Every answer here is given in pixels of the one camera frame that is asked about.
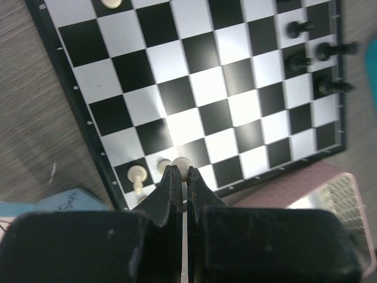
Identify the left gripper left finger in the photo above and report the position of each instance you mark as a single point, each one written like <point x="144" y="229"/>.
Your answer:
<point x="142" y="245"/>

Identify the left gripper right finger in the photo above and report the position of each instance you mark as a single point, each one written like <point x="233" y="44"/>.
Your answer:
<point x="228" y="244"/>

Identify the white pawn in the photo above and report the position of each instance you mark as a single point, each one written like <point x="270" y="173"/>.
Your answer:
<point x="137" y="176"/>
<point x="162" y="164"/>

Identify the white chess piece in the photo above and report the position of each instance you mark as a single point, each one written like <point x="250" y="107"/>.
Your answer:
<point x="183" y="164"/>

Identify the black white chess board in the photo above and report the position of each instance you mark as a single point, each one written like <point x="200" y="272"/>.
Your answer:
<point x="205" y="80"/>

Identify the black chess piece on board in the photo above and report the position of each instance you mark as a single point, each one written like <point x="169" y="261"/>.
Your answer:
<point x="298" y="62"/>
<point x="325" y="50"/>
<point x="327" y="86"/>
<point x="294" y="28"/>

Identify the light blue mug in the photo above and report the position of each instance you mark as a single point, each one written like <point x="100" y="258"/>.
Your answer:
<point x="76" y="199"/>

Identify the pink metal tin tray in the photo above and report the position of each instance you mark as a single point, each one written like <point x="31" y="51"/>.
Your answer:
<point x="321" y="186"/>

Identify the white pawn far corner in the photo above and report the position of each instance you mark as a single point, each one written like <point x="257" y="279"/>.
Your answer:
<point x="111" y="4"/>

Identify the blue plastic tray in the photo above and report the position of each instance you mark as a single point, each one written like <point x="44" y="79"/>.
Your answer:
<point x="370" y="63"/>

